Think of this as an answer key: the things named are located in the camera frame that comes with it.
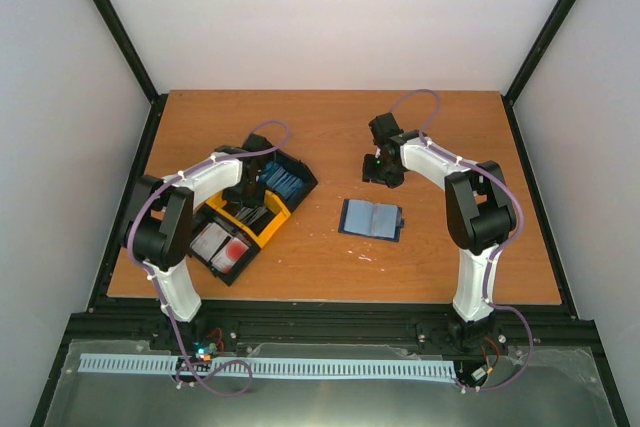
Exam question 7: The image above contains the blue leather card holder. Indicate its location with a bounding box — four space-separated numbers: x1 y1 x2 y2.
338 199 404 242

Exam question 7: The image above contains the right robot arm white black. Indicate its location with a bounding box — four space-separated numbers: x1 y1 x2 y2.
363 113 517 350

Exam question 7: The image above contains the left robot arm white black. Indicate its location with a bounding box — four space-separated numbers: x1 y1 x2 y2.
121 134 277 350

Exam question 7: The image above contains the dark card stack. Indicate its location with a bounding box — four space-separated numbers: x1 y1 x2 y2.
234 206 271 225

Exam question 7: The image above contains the blue card stack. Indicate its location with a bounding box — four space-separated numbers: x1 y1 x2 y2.
260 161 304 200

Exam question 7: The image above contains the yellow bin with dark cards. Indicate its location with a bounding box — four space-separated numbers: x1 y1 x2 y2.
205 190 291 248

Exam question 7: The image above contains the black bin with blue cards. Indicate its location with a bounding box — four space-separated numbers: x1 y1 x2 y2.
246 150 318 213

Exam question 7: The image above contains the black bin with red cards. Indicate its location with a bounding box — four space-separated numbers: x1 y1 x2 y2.
188 205 261 286

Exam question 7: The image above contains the red white card stack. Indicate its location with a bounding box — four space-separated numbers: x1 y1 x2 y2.
191 223 249 274

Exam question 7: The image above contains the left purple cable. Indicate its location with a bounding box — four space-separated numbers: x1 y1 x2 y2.
125 120 294 394

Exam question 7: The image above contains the purple cable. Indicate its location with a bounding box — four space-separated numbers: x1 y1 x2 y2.
388 89 535 393
125 120 294 394

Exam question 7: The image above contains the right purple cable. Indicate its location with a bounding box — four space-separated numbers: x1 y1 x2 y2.
388 89 535 393

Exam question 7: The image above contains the light blue cable duct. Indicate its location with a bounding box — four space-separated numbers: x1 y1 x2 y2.
77 353 456 383

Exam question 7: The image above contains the black aluminium frame rail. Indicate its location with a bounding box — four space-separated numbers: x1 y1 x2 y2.
64 299 601 363

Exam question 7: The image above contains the left frame post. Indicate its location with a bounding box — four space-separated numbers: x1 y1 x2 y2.
92 0 160 104

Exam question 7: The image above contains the frame post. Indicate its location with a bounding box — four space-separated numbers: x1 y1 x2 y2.
502 0 577 109
92 0 160 104

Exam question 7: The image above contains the right frame post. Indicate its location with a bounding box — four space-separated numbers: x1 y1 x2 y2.
502 0 577 109

